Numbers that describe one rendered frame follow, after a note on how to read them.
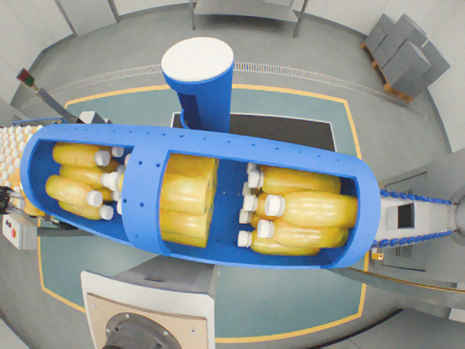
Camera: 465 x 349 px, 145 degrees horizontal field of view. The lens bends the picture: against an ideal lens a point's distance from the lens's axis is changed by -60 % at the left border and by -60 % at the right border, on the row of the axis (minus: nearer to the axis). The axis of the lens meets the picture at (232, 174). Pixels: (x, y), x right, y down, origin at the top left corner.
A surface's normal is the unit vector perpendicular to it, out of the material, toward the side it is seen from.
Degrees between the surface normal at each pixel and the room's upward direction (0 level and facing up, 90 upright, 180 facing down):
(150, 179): 1
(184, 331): 1
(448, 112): 90
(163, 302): 0
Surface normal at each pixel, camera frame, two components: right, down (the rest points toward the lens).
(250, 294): 0.05, -0.25
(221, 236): 0.12, -0.83
